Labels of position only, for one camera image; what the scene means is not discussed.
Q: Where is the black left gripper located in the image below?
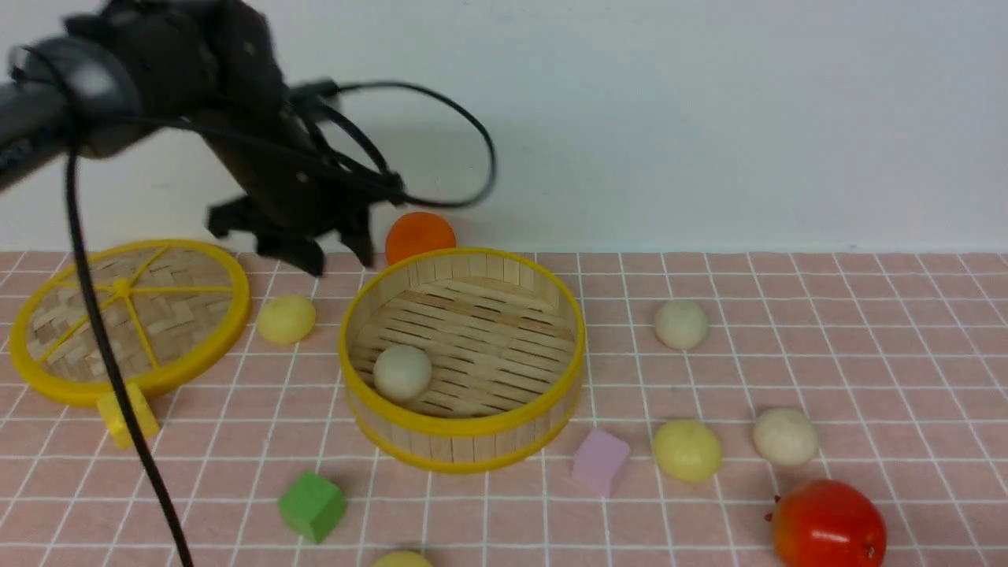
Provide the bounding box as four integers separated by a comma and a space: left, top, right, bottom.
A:
197, 102, 376, 277

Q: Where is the white bun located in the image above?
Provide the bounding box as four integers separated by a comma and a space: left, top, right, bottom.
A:
653, 300, 710, 351
752, 408, 820, 468
373, 344, 433, 405

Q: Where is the yellow bun bottom edge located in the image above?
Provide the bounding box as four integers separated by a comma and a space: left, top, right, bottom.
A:
370, 550, 433, 567

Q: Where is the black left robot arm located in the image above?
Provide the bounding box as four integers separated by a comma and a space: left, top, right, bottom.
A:
1, 1, 376, 277

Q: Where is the bamboo steamer lid yellow rim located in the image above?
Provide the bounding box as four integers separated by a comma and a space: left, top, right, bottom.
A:
8, 239, 251, 408

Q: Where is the bamboo steamer tray yellow rim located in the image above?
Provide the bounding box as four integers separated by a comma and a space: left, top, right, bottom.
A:
338, 248, 587, 474

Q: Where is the orange fruit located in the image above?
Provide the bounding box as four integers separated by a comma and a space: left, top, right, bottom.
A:
384, 211, 457, 265

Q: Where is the yellow cube block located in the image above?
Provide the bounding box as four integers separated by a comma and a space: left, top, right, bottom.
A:
96, 383, 161, 450

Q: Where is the green cube block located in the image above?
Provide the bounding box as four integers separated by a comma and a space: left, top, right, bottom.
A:
277, 471, 348, 544

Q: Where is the pink cube block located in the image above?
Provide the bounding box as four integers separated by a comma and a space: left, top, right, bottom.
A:
570, 428, 631, 498

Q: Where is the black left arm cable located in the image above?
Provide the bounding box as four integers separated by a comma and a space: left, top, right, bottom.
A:
65, 80, 498, 567

